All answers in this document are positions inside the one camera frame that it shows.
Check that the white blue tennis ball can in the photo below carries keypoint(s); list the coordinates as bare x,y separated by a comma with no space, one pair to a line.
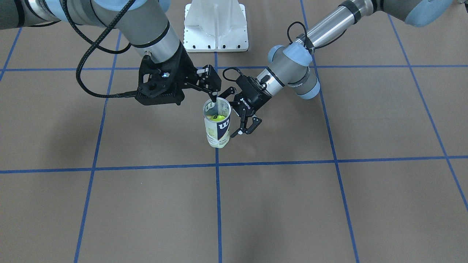
217,133

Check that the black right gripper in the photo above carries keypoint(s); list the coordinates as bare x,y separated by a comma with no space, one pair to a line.
181,71

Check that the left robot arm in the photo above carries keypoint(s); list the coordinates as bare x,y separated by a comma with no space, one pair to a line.
290,65

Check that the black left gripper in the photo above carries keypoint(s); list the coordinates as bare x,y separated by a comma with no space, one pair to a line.
244,105

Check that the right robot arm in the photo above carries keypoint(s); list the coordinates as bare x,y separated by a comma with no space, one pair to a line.
114,26

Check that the brown paper table cover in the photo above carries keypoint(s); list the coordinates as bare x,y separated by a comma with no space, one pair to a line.
372,170

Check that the yellow tennis ball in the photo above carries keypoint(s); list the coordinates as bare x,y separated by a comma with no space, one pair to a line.
216,118

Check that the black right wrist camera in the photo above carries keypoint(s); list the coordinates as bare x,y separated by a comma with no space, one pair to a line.
157,82

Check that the white mounting plate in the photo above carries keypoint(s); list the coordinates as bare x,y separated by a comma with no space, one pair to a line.
215,26

